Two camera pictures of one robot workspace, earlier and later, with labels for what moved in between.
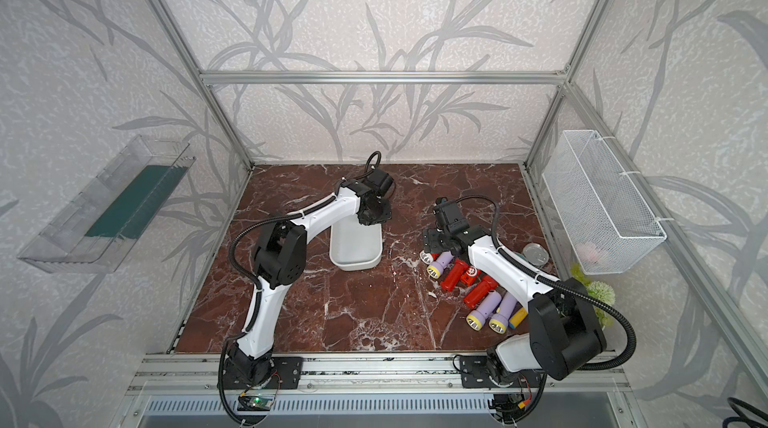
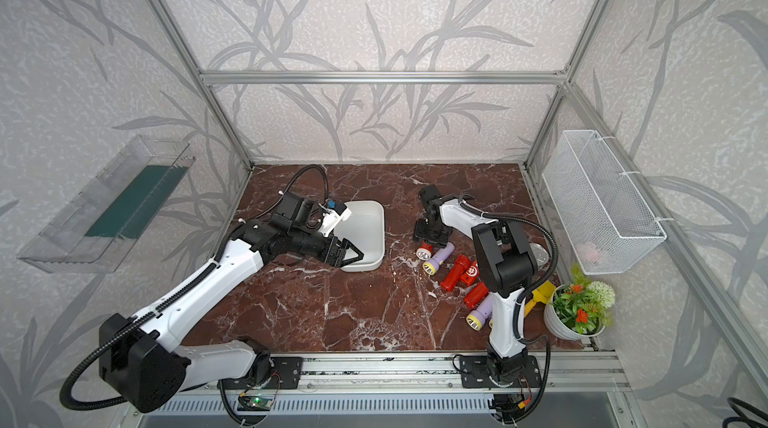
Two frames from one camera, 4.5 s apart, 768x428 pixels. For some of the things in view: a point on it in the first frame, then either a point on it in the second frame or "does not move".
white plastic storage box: [355, 245] does not move
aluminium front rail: [205, 374] does not move
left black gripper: [388, 207] to [337, 260]
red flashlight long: [453, 275] does not move
